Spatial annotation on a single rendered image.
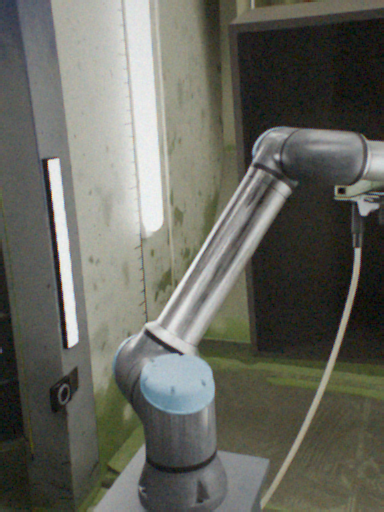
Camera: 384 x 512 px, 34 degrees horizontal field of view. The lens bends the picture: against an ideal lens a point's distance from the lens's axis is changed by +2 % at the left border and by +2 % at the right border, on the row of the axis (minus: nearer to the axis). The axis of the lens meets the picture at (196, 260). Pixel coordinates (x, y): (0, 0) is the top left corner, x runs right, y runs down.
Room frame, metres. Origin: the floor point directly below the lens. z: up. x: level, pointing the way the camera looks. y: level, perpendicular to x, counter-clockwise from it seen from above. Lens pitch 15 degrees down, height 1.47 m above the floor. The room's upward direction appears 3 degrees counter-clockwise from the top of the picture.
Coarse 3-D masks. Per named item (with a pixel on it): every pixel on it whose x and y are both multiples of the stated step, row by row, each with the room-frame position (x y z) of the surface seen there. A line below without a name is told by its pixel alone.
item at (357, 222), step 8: (360, 184) 1.83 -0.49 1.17; (368, 184) 1.87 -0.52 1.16; (376, 184) 1.92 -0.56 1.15; (336, 192) 1.80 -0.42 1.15; (344, 192) 1.78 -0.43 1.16; (352, 192) 1.79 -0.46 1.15; (360, 192) 1.84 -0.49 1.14; (352, 200) 1.87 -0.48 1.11; (360, 216) 1.86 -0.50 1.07; (352, 224) 1.88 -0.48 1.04; (360, 224) 1.86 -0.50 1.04; (352, 232) 1.87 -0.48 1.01; (360, 232) 1.86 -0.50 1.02; (352, 240) 1.88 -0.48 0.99; (360, 240) 1.87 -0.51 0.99
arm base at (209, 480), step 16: (144, 464) 1.17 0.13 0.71; (160, 464) 1.12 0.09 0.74; (208, 464) 1.13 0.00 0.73; (144, 480) 1.15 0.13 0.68; (160, 480) 1.11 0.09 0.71; (176, 480) 1.10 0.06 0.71; (192, 480) 1.11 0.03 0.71; (208, 480) 1.12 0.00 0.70; (224, 480) 1.15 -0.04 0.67; (144, 496) 1.13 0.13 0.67; (160, 496) 1.10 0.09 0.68; (176, 496) 1.09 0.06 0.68; (192, 496) 1.09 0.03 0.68; (208, 496) 1.11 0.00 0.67; (224, 496) 1.14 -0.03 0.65
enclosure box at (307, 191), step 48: (336, 0) 2.21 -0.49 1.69; (240, 48) 2.18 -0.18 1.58; (288, 48) 2.32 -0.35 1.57; (336, 48) 2.28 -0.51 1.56; (240, 96) 2.03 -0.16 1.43; (288, 96) 2.35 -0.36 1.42; (336, 96) 2.31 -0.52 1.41; (240, 144) 2.06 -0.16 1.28; (288, 240) 2.46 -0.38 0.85; (336, 240) 2.42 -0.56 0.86; (288, 288) 2.51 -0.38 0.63; (336, 288) 2.46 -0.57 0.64; (288, 336) 2.33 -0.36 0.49; (336, 336) 2.30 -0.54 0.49
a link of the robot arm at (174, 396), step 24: (168, 360) 1.22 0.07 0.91; (192, 360) 1.22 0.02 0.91; (144, 384) 1.15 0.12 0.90; (168, 384) 1.13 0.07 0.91; (192, 384) 1.13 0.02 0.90; (144, 408) 1.15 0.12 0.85; (168, 408) 1.11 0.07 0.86; (192, 408) 1.11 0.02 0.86; (168, 432) 1.11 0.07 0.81; (192, 432) 1.11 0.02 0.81; (168, 456) 1.11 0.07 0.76; (192, 456) 1.11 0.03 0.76
